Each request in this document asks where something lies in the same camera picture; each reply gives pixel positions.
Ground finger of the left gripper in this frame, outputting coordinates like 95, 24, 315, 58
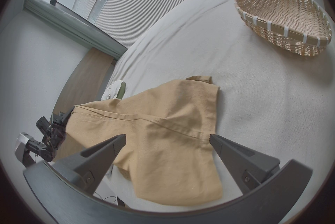
61, 107, 75, 122

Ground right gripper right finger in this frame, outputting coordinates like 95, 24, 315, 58
209, 134, 281, 196

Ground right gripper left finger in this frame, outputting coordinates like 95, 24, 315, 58
55, 134, 126, 195

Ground tan shorts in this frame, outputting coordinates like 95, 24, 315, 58
54, 76, 223, 207

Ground white and green garment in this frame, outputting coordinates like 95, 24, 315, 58
101, 80, 127, 100

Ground round woven basket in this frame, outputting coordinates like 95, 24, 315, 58
234, 0, 332, 57

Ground blue-green curtain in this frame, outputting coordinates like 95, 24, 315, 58
24, 0, 129, 59

